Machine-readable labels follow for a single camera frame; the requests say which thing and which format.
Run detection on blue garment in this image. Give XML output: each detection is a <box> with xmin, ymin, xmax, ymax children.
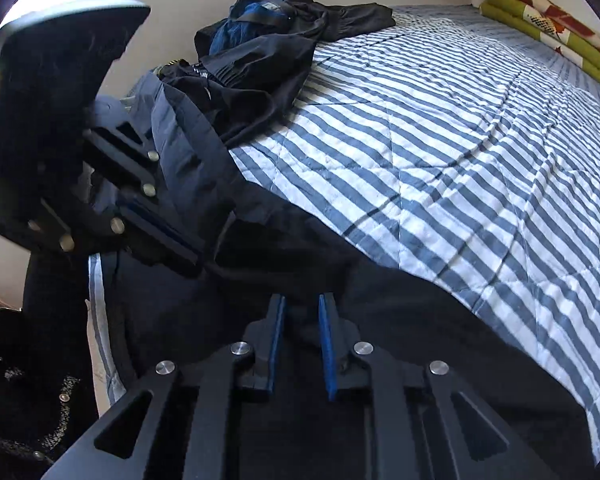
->
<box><xmin>209</xmin><ymin>2</ymin><xmax>286</xmax><ymax>56</ymax></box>

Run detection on folded green red blanket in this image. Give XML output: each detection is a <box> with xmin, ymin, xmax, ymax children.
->
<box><xmin>480</xmin><ymin>0</ymin><xmax>600</xmax><ymax>96</ymax></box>

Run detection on blue white striped blanket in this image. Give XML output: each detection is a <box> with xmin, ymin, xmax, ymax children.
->
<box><xmin>87</xmin><ymin>4</ymin><xmax>600</xmax><ymax>466</ymax></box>

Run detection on person's dark clothing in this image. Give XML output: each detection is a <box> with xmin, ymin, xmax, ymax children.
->
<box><xmin>0</xmin><ymin>250</ymin><xmax>101</xmax><ymax>480</ymax></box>

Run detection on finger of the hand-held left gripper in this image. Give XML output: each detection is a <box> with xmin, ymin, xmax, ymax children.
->
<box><xmin>40</xmin><ymin>194</ymin><xmax>204</xmax><ymax>279</ymax></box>
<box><xmin>82</xmin><ymin>100</ymin><xmax>159</xmax><ymax>199</ymax></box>

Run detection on black garment with yellow stripes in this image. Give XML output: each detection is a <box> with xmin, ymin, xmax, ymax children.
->
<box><xmin>152</xmin><ymin>35</ymin><xmax>317</xmax><ymax>148</ymax></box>

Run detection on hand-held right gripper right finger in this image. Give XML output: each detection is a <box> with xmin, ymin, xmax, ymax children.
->
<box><xmin>319</xmin><ymin>294</ymin><xmax>561</xmax><ymax>480</ymax></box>

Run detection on black pants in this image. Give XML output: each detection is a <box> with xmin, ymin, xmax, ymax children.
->
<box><xmin>85</xmin><ymin>72</ymin><xmax>598</xmax><ymax>480</ymax></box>

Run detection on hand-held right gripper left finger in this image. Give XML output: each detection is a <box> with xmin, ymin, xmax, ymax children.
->
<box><xmin>42</xmin><ymin>296</ymin><xmax>286</xmax><ymax>480</ymax></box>

